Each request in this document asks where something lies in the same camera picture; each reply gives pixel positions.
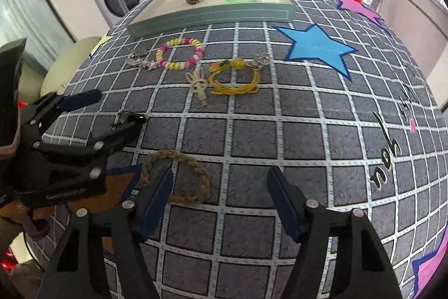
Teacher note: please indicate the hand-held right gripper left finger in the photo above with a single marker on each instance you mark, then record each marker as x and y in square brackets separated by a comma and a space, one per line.
[157, 201]

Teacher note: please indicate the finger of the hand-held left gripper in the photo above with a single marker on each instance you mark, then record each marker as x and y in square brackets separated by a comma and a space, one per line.
[115, 138]
[82, 99]

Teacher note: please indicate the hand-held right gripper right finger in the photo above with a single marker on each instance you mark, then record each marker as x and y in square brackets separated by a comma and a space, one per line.
[287, 204]

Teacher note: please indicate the black hair clip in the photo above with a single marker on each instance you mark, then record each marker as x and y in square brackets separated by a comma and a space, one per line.
[130, 118]

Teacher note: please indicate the grey-green shallow tray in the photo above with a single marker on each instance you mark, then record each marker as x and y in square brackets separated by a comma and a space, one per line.
[210, 18]

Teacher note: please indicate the person's left hand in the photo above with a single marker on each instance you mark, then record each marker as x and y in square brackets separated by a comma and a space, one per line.
[33, 225]

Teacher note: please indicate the grey grid star tablecloth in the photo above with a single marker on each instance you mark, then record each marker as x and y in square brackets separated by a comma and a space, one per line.
[245, 145]

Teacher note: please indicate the white low cabinet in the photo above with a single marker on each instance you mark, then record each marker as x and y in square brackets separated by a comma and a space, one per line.
[406, 11]

